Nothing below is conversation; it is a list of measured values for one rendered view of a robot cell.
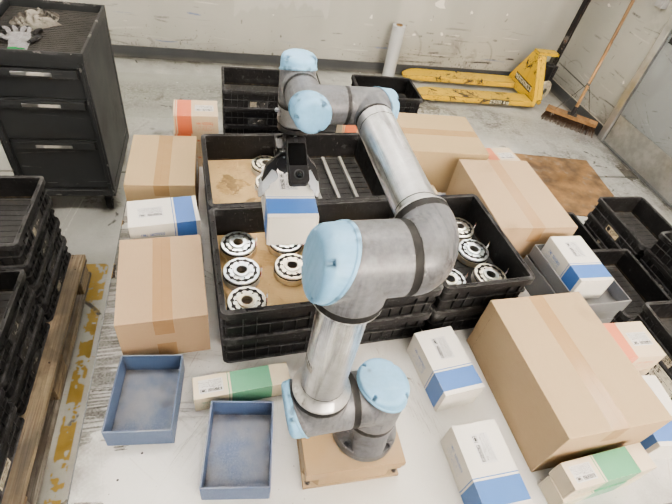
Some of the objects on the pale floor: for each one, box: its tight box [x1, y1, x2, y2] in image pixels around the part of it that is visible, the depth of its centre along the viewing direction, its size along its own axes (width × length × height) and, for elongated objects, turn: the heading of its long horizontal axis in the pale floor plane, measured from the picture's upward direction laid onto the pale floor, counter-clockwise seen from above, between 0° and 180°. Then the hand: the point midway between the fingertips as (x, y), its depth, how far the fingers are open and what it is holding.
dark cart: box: [0, 0, 129, 209], centre depth 244 cm, size 60×45×90 cm
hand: (288, 198), depth 116 cm, fingers closed on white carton, 13 cm apart
